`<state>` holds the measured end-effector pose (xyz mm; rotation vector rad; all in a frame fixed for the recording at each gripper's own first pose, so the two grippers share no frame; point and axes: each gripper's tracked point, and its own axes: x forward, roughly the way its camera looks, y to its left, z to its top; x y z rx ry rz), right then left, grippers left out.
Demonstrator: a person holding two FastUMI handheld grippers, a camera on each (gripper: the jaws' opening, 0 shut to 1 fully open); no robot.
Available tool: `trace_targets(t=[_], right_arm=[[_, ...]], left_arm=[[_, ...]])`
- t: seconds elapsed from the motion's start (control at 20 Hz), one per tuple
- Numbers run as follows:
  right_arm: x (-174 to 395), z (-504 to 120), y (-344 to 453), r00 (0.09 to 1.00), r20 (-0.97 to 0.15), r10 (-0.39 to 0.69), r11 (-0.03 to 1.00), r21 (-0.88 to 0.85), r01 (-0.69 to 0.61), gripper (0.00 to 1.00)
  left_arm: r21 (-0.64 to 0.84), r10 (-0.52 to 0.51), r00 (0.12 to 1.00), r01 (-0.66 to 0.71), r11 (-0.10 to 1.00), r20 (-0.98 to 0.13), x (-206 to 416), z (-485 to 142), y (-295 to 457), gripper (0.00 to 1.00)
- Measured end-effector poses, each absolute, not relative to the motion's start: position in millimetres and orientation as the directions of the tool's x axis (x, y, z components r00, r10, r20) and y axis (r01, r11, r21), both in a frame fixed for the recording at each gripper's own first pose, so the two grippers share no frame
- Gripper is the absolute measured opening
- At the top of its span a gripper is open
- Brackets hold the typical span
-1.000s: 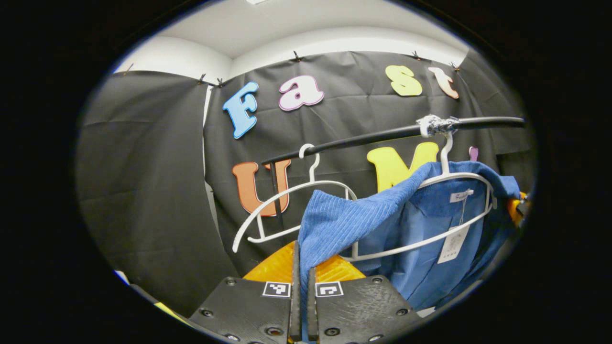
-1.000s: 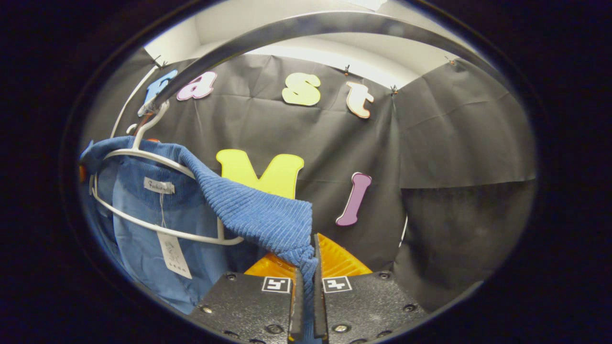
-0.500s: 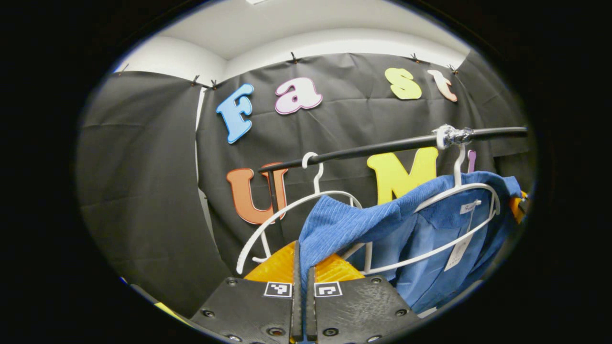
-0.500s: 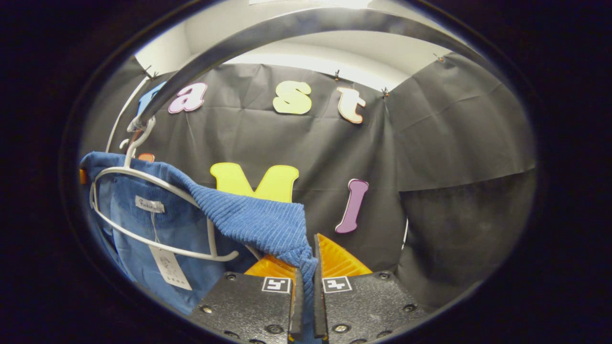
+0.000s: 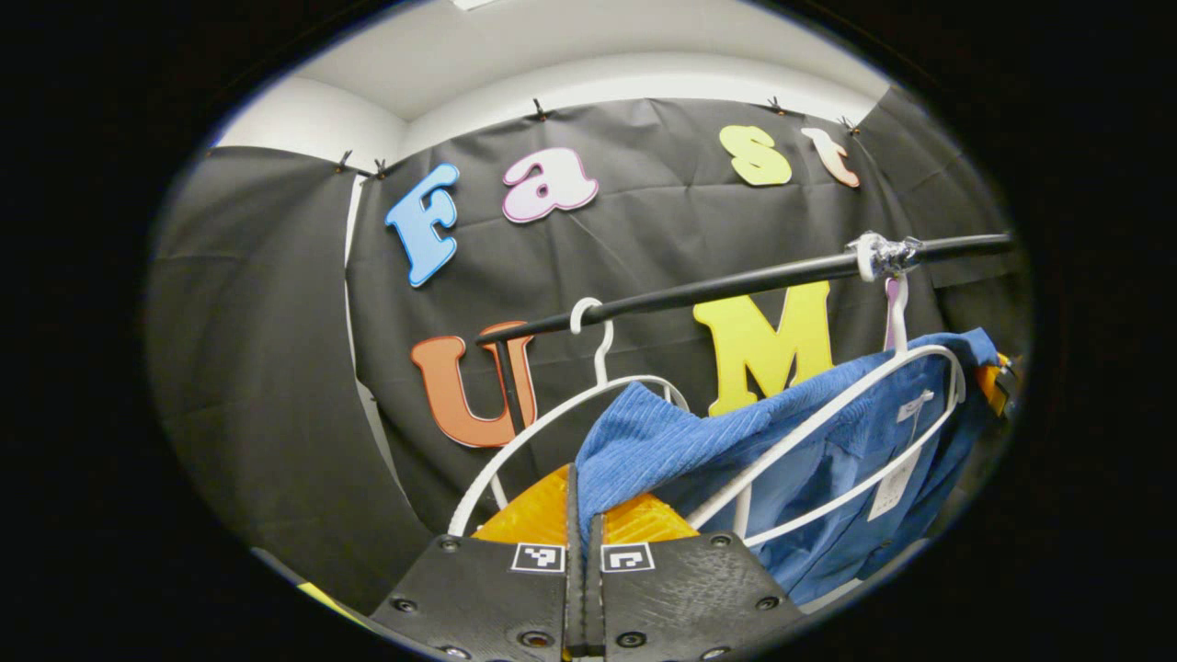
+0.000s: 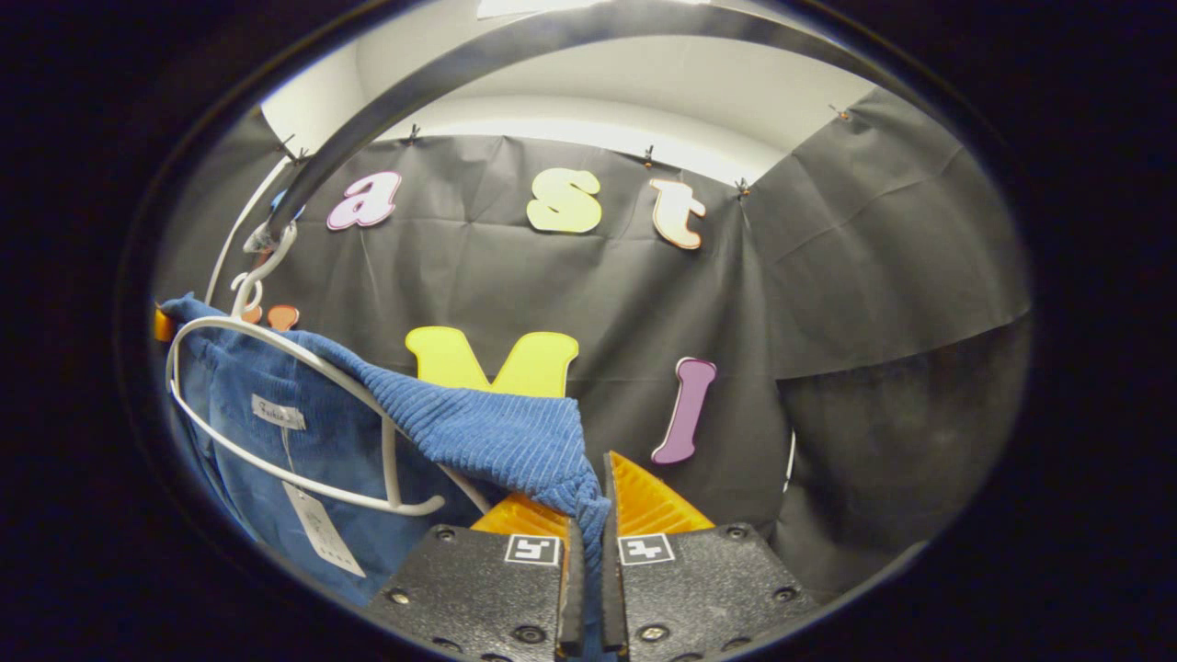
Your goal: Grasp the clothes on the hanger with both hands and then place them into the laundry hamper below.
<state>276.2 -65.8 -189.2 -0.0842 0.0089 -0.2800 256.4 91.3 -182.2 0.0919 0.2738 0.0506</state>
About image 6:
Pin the rectangular ceiling light panel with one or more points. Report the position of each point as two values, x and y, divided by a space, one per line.
529 7

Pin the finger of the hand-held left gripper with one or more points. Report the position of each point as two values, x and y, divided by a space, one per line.
164 325

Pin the row of small black clips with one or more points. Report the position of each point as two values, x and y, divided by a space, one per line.
649 156

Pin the black metal clothes rack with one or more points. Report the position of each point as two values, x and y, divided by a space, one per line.
432 78

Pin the black backdrop cloth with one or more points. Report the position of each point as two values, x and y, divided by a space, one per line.
828 276

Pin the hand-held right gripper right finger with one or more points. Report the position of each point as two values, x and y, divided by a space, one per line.
611 598

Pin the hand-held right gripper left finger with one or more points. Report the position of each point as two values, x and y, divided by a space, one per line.
572 607

